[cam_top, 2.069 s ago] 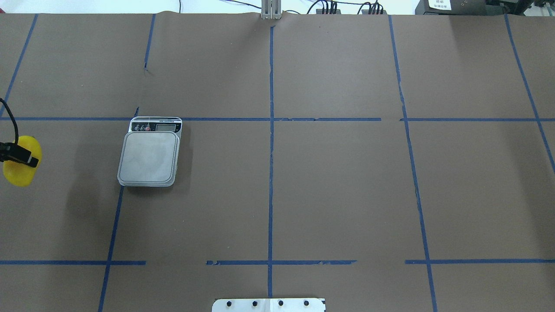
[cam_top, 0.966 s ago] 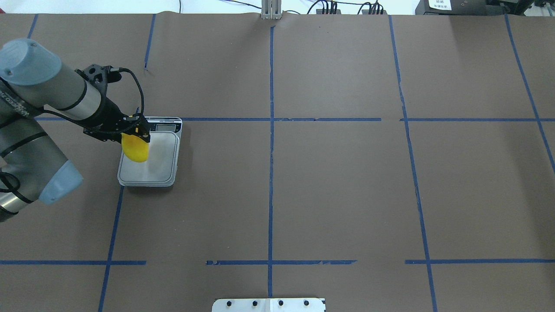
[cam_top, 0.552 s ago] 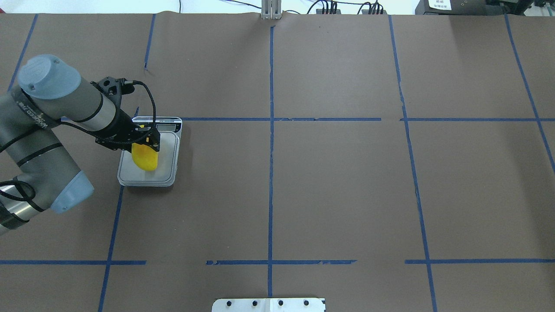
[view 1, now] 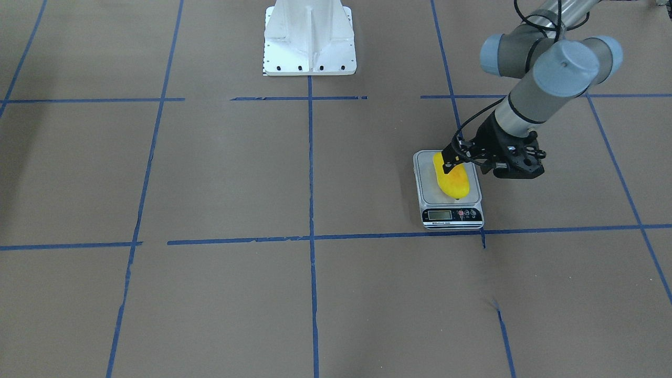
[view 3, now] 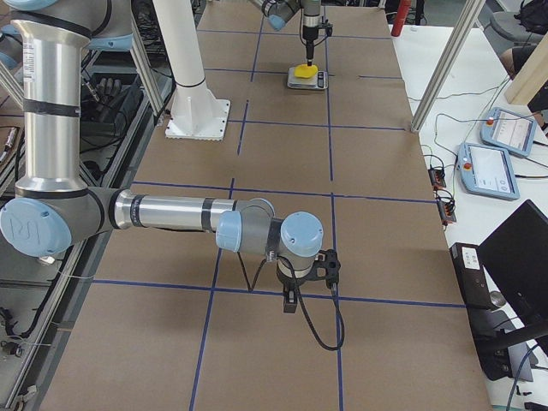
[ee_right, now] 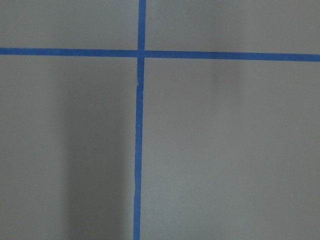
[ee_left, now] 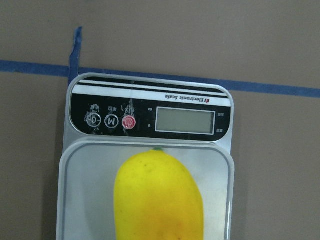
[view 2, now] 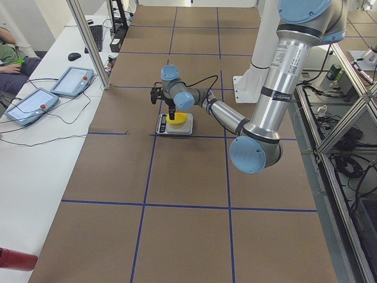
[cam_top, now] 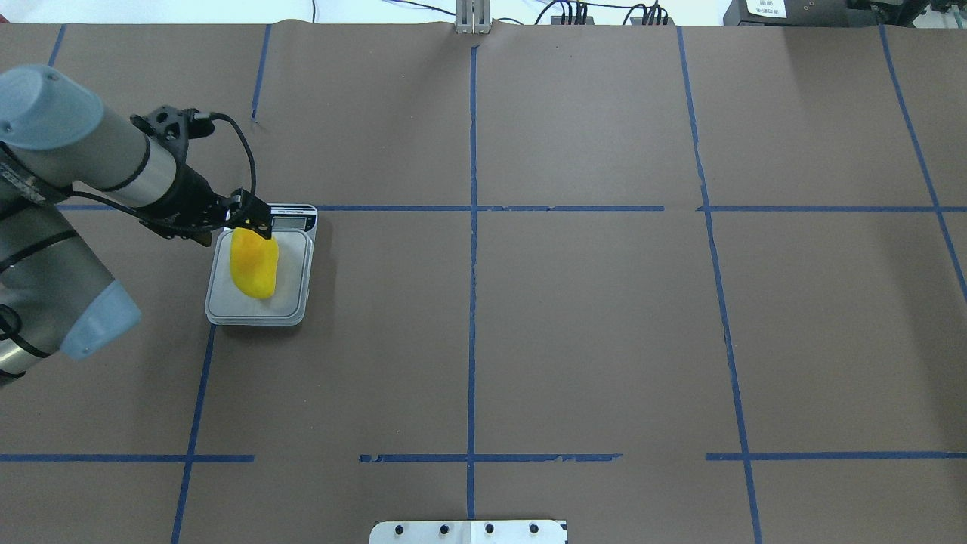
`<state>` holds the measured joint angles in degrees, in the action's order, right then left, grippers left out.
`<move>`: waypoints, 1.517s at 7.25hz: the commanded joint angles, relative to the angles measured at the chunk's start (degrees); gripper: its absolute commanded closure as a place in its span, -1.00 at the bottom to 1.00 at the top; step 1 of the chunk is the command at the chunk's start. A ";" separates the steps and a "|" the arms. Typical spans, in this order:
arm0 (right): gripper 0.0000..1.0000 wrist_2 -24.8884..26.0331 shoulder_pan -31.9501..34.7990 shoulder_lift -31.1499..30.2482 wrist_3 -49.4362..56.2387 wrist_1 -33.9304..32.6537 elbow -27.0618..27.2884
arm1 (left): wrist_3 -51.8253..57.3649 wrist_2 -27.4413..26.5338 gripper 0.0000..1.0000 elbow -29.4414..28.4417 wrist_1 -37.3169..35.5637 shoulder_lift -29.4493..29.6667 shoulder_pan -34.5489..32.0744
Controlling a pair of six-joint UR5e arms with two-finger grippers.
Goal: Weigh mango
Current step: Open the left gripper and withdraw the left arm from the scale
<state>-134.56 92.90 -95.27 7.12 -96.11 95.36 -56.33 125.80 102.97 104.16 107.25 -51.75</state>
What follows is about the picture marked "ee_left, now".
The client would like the yellow mango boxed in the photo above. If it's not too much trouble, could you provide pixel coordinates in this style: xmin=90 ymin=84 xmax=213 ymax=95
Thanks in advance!
xmin=113 ymin=149 xmax=205 ymax=240

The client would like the blue tape strip by scale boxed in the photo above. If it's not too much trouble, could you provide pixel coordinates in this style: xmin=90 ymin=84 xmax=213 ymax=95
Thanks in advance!
xmin=0 ymin=60 xmax=320 ymax=98

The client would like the silver electronic kitchen scale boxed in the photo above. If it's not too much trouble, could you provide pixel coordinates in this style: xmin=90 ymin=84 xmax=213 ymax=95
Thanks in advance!
xmin=56 ymin=73 xmax=235 ymax=240

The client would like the blue tape stub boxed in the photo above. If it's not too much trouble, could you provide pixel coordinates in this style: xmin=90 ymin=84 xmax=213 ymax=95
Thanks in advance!
xmin=68 ymin=26 xmax=83 ymax=84

